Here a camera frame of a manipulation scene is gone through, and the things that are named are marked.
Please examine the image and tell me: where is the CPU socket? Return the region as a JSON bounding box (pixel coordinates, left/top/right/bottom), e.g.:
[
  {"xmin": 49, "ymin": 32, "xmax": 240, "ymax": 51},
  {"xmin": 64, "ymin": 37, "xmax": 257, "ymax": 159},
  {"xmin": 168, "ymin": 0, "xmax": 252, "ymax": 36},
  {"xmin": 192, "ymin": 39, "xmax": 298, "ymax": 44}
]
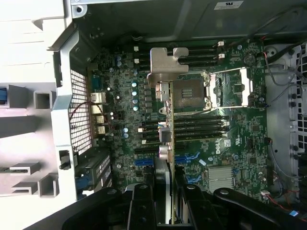
[{"xmin": 174, "ymin": 74, "xmax": 212, "ymax": 113}]

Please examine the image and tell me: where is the blue expansion slot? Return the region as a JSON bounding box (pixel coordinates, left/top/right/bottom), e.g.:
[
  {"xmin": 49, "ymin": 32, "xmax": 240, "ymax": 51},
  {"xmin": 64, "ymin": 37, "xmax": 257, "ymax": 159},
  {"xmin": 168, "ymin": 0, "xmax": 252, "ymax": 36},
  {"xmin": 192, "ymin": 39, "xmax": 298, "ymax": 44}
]
[{"xmin": 134, "ymin": 153, "xmax": 201, "ymax": 166}]

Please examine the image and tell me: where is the metal socket cover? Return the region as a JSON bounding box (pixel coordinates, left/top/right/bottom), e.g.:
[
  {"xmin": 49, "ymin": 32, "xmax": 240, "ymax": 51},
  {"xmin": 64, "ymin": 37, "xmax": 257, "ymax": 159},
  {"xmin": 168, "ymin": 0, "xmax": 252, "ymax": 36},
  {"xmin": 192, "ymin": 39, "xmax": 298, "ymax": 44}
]
[{"xmin": 205, "ymin": 68, "xmax": 254, "ymax": 109}]

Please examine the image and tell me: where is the silver disk bay cage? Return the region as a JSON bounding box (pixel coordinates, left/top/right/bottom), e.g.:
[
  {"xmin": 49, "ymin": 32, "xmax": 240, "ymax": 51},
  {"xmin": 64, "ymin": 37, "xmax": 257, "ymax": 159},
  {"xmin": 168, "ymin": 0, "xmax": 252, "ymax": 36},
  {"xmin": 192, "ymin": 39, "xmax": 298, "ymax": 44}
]
[{"xmin": 286, "ymin": 40, "xmax": 307, "ymax": 185}]

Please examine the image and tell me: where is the coin cell battery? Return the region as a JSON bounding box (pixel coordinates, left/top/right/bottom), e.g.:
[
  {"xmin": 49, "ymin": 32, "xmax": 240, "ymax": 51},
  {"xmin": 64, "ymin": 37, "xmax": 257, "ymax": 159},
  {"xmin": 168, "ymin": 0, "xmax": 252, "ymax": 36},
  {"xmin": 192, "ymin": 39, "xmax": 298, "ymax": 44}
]
[{"xmin": 244, "ymin": 53, "xmax": 257, "ymax": 66}]

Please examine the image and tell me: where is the open black PC case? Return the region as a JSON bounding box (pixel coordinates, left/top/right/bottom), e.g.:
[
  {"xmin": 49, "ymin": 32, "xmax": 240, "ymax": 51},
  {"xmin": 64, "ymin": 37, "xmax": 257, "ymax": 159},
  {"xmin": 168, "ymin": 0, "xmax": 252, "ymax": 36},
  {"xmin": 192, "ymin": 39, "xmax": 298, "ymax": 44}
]
[{"xmin": 31, "ymin": 0, "xmax": 307, "ymax": 230}]

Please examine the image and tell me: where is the green motherboard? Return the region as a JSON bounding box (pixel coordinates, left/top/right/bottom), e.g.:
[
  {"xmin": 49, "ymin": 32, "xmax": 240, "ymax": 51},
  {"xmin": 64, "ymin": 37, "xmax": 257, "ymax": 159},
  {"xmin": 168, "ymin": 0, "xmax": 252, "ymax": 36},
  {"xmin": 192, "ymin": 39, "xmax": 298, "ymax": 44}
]
[{"xmin": 86, "ymin": 40, "xmax": 269, "ymax": 204}]

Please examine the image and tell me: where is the silver chipset heatsink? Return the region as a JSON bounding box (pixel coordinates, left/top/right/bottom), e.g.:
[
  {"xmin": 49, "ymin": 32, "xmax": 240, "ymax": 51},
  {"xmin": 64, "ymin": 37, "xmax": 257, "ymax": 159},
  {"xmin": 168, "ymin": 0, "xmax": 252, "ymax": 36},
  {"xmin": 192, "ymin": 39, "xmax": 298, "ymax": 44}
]
[{"xmin": 207, "ymin": 166, "xmax": 235, "ymax": 194}]

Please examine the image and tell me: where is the grey parts rack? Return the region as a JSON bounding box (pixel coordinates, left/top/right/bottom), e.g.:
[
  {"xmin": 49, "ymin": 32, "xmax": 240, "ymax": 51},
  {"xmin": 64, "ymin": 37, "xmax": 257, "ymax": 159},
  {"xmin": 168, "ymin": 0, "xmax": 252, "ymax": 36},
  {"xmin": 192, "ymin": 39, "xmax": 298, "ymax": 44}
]
[{"xmin": 0, "ymin": 82, "xmax": 60, "ymax": 199}]

